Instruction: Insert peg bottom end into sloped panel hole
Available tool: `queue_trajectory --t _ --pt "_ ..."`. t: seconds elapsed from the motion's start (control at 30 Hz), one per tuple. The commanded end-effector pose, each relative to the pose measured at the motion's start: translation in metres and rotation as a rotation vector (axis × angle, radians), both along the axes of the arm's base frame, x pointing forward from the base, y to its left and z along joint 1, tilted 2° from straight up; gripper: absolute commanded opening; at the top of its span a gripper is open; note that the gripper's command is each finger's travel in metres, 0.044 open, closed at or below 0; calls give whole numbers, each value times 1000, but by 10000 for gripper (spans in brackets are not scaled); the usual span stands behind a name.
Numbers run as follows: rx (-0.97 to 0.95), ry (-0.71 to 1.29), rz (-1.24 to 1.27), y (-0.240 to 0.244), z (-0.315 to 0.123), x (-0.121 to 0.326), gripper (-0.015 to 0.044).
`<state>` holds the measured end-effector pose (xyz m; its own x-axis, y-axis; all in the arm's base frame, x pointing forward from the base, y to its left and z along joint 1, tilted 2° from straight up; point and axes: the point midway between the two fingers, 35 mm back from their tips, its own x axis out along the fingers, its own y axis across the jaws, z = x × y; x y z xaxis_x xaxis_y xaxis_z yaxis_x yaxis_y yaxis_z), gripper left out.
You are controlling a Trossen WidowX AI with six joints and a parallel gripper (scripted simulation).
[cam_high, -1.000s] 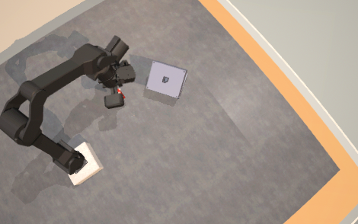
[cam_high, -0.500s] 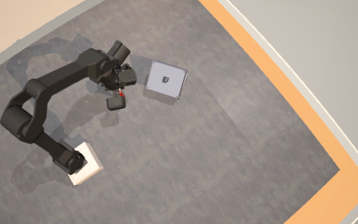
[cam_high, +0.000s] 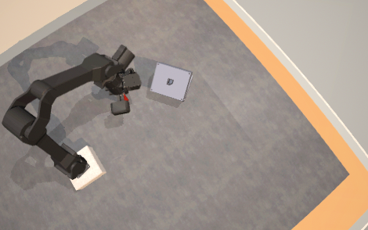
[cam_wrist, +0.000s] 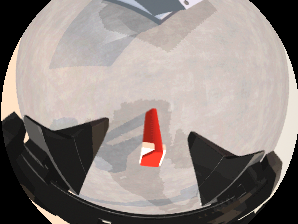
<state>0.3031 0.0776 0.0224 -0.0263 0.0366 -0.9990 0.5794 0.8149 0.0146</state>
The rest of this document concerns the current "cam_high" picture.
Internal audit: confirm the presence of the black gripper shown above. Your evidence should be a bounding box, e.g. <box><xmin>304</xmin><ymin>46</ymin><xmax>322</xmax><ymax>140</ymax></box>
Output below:
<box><xmin>105</xmin><ymin>70</ymin><xmax>131</xmax><ymax>116</ymax></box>

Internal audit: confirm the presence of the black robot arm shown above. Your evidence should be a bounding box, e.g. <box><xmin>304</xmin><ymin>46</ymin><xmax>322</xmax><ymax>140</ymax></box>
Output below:
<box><xmin>2</xmin><ymin>45</ymin><xmax>142</xmax><ymax>180</ymax></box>

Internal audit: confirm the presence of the white square panel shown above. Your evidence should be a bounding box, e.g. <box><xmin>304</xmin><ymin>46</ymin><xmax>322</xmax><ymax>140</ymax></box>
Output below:
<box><xmin>150</xmin><ymin>63</ymin><xmax>193</xmax><ymax>102</ymax></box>

